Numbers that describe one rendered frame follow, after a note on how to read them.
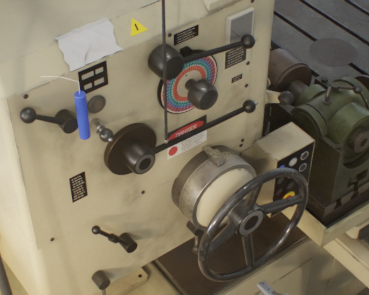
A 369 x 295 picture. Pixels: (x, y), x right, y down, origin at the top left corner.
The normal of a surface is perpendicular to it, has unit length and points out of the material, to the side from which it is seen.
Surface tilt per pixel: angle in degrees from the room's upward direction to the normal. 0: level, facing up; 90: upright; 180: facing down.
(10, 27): 0
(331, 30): 0
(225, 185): 61
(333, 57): 0
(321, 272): 90
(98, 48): 70
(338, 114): 28
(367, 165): 90
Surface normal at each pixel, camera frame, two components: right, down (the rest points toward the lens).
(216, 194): 0.27, 0.32
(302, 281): 0.59, 0.55
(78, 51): 0.29, -0.04
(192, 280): 0.00, -0.73
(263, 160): -0.81, 0.41
